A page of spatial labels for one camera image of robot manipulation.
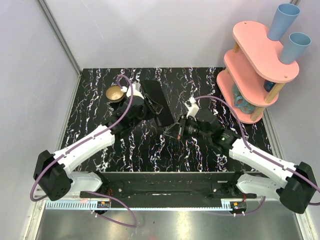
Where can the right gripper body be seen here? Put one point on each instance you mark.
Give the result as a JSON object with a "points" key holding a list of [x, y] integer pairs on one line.
{"points": [[188, 128]]}

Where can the bronze bowl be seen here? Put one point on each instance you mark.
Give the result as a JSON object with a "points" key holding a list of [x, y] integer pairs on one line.
{"points": [[114, 94]]}

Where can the black zip tool case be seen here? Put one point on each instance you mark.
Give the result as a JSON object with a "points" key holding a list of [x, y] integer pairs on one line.
{"points": [[153, 88]]}

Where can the dark blue cup on shelf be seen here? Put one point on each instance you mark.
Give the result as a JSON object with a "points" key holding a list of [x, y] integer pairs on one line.
{"points": [[268, 85]]}

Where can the pink three-tier shelf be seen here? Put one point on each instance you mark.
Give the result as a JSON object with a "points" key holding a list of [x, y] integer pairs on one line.
{"points": [[253, 60]]}

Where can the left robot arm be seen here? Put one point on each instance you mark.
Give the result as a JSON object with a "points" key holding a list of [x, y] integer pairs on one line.
{"points": [[55, 175]]}

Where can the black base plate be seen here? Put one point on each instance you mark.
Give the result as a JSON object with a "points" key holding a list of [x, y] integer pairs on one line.
{"points": [[216, 185]]}

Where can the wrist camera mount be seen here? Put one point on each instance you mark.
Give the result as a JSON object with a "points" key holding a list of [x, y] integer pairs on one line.
{"points": [[134, 90], [192, 107]]}

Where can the aluminium rail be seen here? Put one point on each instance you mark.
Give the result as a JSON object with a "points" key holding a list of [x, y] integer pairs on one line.
{"points": [[246, 184]]}

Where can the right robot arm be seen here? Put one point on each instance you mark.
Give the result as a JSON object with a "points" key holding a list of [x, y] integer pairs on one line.
{"points": [[294, 185]]}

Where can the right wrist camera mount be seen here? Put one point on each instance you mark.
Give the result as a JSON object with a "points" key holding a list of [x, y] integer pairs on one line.
{"points": [[192, 107]]}

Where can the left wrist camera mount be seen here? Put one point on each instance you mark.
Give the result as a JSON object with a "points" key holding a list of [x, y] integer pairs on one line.
{"points": [[134, 90]]}

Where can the blue cup lower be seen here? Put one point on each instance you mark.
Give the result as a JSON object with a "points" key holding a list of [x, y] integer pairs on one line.
{"points": [[297, 43]]}

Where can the teal patterned mug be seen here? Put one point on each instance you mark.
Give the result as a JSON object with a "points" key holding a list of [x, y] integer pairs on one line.
{"points": [[240, 102]]}

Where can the blue cup upper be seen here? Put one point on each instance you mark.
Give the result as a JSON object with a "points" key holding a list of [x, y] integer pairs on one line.
{"points": [[284, 17]]}

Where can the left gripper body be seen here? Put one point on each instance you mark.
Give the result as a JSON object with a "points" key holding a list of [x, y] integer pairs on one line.
{"points": [[149, 106]]}

